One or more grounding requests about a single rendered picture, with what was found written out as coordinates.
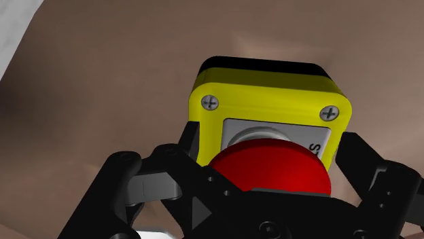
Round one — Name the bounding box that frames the yellow box with red button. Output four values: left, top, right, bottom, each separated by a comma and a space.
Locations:
188, 56, 353, 198

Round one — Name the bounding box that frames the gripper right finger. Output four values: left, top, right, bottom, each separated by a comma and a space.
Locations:
334, 131, 424, 239

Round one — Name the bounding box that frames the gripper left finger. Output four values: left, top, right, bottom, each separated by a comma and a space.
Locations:
58, 121, 245, 239

